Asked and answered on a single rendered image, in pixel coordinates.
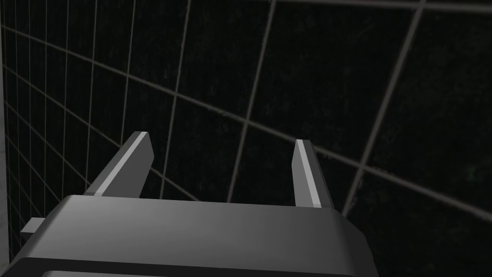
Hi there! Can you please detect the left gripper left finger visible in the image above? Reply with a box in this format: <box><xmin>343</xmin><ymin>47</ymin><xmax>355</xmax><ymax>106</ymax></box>
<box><xmin>83</xmin><ymin>131</ymin><xmax>155</xmax><ymax>199</ymax></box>

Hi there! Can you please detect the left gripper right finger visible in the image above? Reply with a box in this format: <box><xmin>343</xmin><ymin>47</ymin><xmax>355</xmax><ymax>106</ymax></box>
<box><xmin>291</xmin><ymin>139</ymin><xmax>334</xmax><ymax>210</ymax></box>

